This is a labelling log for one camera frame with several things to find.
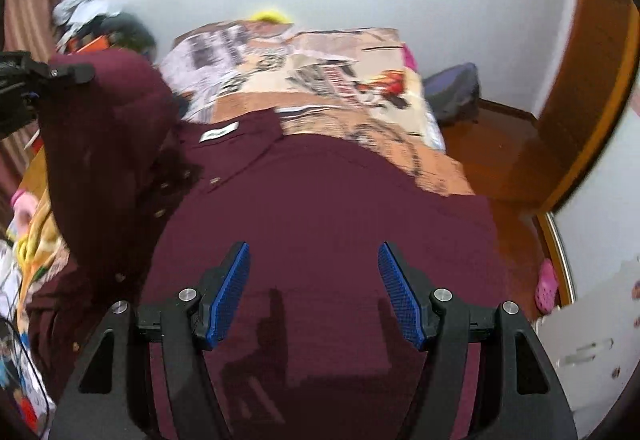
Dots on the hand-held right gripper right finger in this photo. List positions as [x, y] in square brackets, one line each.
[400, 297]

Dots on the cream printed pillow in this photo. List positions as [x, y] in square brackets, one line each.
[310, 65]

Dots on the orange colourful printed cloth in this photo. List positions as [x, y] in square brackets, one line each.
[35, 265]

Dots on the dark purple backpack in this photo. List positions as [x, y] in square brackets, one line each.
[452, 93]

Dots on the striped curtain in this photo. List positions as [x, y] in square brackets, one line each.
[30, 0]

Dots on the pink clog shoe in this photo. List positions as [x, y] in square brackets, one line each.
[546, 285]

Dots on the pink cloth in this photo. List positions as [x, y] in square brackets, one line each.
[409, 58]

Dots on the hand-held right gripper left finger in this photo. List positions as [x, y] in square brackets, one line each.
[227, 300]

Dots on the wooden door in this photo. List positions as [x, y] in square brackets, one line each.
[595, 85]

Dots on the maroon button shirt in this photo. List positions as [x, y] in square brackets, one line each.
[325, 200]

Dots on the orange box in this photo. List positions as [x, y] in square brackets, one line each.
[90, 44]

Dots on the gold framed mirror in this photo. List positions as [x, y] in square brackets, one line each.
[600, 200]

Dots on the orange printed bedsheet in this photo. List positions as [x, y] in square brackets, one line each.
[400, 140]

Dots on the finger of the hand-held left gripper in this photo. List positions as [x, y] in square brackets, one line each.
[67, 73]

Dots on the dark grey cloth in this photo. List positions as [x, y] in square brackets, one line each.
[127, 33]

